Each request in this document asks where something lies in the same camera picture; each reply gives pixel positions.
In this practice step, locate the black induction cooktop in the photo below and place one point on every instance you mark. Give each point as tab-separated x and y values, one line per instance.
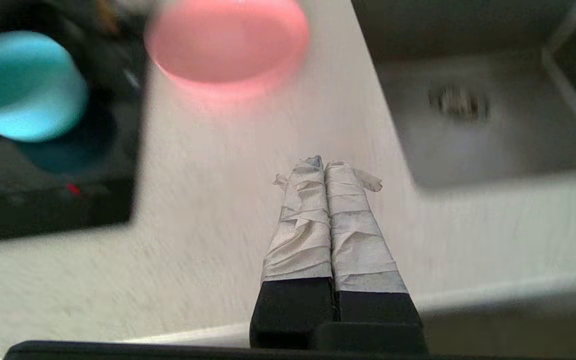
53	200

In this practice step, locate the teal bowl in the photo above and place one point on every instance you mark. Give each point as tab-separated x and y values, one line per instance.
23	85

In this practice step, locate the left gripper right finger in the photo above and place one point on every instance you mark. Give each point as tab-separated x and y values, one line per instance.
358	250

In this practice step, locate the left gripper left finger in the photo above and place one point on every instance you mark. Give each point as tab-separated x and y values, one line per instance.
300	240

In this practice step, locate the stainless steel sink basin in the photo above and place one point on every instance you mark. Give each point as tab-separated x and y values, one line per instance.
493	100

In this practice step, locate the round metal drain strainer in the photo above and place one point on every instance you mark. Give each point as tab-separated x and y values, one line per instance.
459	102

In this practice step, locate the pink plate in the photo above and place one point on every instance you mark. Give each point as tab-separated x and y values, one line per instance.
228	40

